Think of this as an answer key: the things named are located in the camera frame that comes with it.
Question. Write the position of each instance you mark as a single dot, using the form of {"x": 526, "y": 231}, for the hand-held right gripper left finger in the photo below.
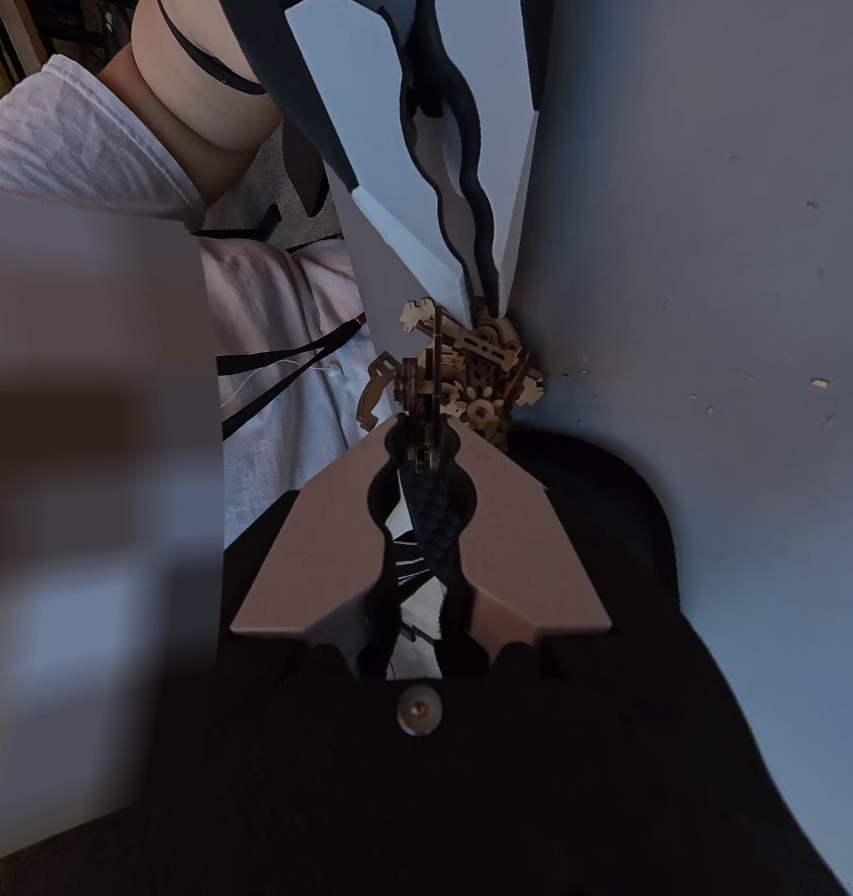
{"x": 314, "y": 560}

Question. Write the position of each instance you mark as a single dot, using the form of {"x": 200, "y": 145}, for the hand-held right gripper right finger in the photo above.
{"x": 531, "y": 553}

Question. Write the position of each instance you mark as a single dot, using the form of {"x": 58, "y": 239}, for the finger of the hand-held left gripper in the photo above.
{"x": 356, "y": 105}
{"x": 510, "y": 84}

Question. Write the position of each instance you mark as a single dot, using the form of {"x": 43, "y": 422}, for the wooden model assembly with gears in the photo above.
{"x": 496, "y": 350}

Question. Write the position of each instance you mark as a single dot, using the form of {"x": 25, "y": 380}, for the wooden model arm part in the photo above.
{"x": 419, "y": 378}

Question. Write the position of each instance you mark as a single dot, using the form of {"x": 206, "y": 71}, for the person's left forearm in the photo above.
{"x": 188, "y": 115}

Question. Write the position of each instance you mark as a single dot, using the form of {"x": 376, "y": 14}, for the person's pale trousers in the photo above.
{"x": 293, "y": 448}

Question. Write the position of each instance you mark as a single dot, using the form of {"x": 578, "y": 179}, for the person in white shirt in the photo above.
{"x": 69, "y": 133}

